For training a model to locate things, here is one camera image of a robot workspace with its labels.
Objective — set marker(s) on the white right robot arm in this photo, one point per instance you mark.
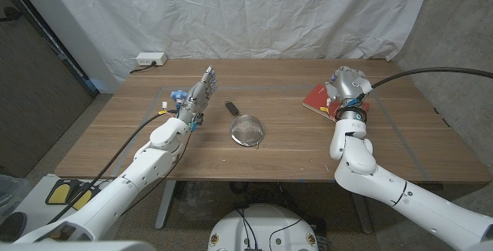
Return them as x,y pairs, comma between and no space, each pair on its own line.
385,189

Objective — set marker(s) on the clear plastic bin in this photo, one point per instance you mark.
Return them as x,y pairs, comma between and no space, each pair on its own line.
9,193

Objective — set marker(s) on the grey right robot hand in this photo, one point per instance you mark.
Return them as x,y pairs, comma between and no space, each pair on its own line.
348,87

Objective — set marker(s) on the white robot torso edge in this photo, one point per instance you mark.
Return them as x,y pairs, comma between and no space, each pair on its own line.
77,246

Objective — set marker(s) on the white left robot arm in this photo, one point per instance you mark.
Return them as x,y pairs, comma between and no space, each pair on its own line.
123,189

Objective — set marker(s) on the white wrinkled backdrop cloth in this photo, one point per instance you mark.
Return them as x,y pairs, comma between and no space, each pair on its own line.
239,16

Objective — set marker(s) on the white floor board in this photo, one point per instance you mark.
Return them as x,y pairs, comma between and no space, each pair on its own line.
34,208

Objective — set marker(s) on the yellow black foot pedal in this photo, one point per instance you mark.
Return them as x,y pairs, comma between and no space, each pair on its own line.
82,201
59,192

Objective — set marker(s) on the grey table leg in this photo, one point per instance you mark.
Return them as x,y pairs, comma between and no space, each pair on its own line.
362,214
165,205

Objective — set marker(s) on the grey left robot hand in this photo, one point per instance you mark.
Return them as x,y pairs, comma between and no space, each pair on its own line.
196,99

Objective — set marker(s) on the red notebook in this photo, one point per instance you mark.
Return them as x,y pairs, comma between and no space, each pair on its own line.
314,99

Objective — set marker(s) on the black door frame post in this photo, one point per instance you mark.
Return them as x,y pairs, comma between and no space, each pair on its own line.
73,68

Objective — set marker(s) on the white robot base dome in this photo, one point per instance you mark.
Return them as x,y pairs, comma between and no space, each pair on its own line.
265,228

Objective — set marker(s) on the white power strip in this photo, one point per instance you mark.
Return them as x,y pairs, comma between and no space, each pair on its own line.
151,58

